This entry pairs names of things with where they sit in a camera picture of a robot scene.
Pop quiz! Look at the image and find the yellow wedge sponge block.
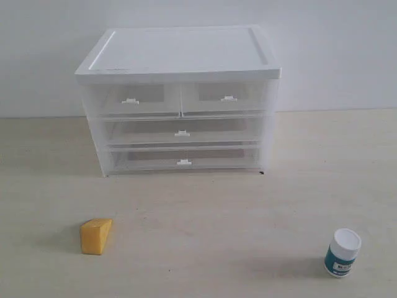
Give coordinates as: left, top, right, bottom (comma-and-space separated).
80, 218, 113, 255

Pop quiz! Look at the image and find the clear wide drawer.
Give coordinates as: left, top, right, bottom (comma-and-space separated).
110, 146, 262, 172
105, 117, 262, 146

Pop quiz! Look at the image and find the clear bottom wide drawer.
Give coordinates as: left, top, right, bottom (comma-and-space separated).
110, 146, 262, 172

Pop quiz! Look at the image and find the clear middle wide drawer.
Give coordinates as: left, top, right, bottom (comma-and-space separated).
105, 117, 262, 146

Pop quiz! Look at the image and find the white plastic drawer cabinet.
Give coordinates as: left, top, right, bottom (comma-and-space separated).
75, 25, 282, 177

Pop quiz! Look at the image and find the teal bottle with white cap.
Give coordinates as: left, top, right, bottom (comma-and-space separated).
324, 228, 362, 278

